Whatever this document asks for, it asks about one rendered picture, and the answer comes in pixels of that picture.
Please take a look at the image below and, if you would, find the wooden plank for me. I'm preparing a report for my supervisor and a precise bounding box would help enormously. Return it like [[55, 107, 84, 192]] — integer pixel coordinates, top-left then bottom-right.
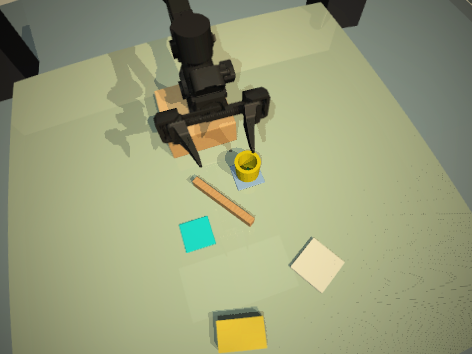
[[192, 176, 255, 227]]

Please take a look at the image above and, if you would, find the cream square tile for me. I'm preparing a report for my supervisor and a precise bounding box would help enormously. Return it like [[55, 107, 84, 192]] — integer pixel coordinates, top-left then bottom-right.
[[290, 238, 345, 293]]

